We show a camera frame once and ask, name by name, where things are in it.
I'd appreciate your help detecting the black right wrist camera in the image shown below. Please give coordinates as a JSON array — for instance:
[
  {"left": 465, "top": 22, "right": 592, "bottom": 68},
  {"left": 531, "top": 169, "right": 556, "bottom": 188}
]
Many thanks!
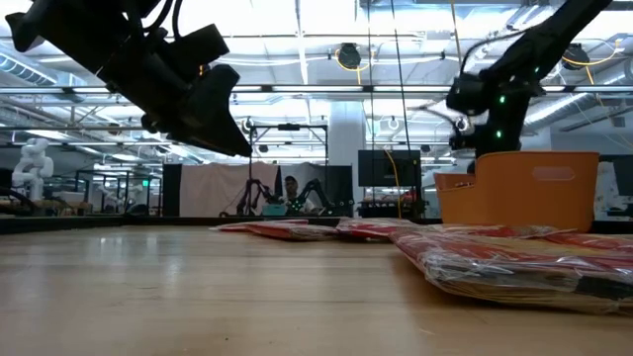
[{"left": 444, "top": 72, "right": 490, "bottom": 118}]

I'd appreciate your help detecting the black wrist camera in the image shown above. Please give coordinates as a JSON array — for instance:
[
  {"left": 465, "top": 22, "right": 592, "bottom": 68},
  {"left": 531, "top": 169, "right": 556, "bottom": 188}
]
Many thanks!
[
  {"left": 444, "top": 72, "right": 490, "bottom": 118},
  {"left": 165, "top": 23, "right": 231, "bottom": 68}
]

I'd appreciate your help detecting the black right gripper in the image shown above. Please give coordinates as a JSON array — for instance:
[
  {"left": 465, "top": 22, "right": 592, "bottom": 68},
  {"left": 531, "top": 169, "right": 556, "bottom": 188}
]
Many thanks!
[{"left": 449, "top": 129, "right": 520, "bottom": 174}]

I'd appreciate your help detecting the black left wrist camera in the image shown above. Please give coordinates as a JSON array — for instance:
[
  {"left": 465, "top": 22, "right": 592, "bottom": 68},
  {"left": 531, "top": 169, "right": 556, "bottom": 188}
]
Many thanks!
[{"left": 165, "top": 23, "right": 231, "bottom": 68}]

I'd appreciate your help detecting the black background rig frame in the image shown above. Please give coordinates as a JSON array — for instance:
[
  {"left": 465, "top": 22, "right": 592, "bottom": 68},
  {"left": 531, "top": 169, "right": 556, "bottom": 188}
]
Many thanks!
[{"left": 246, "top": 123, "right": 329, "bottom": 217}]

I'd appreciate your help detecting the black table frame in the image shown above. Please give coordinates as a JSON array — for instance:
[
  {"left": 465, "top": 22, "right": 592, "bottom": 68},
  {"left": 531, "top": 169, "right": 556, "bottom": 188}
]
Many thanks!
[{"left": 0, "top": 216, "right": 633, "bottom": 234}]

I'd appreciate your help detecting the black panel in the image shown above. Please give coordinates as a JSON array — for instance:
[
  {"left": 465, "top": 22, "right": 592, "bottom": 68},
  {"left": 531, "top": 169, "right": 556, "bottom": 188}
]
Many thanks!
[{"left": 161, "top": 163, "right": 183, "bottom": 218}]

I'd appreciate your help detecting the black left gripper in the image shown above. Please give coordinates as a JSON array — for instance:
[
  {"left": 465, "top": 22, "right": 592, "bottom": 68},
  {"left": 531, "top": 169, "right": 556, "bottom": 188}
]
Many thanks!
[{"left": 4, "top": 0, "right": 252, "bottom": 158}]

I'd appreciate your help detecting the orange plastic basket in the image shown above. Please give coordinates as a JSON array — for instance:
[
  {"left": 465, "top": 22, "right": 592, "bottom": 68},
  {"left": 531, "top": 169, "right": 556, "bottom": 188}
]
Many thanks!
[{"left": 433, "top": 150, "right": 601, "bottom": 233}]

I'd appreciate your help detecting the person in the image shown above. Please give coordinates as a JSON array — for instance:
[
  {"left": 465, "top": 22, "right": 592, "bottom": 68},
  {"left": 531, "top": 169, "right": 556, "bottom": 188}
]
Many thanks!
[{"left": 280, "top": 175, "right": 317, "bottom": 215}]

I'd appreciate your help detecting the white pillar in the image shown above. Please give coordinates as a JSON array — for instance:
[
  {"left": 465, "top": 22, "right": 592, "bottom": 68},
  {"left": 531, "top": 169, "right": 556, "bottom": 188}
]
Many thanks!
[{"left": 328, "top": 101, "right": 367, "bottom": 214}]

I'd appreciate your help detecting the yellow hanging cable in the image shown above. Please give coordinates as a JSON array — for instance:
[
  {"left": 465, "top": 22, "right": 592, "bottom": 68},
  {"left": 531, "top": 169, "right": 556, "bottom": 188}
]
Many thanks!
[{"left": 448, "top": 0, "right": 466, "bottom": 70}]

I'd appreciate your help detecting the thin black hanging cable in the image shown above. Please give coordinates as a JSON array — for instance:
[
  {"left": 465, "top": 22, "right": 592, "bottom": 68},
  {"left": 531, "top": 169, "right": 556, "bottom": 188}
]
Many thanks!
[{"left": 365, "top": 0, "right": 375, "bottom": 219}]

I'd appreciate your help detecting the long ceiling light rail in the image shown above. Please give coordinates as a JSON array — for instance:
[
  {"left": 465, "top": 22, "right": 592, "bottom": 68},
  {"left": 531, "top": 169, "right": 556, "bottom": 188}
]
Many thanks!
[{"left": 231, "top": 84, "right": 454, "bottom": 94}]

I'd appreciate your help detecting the yellow background cable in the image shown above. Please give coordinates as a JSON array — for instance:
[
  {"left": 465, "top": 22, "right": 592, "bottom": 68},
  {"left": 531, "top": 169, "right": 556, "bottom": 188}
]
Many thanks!
[{"left": 384, "top": 149, "right": 403, "bottom": 219}]

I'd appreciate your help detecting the beige curtain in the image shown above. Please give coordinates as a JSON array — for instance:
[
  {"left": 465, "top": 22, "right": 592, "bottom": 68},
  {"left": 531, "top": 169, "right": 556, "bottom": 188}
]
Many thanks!
[{"left": 180, "top": 161, "right": 279, "bottom": 218}]

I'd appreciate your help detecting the black monitor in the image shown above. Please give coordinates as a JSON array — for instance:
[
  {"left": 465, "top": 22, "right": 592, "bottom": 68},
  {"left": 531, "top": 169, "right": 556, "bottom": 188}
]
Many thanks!
[{"left": 357, "top": 149, "right": 422, "bottom": 188}]

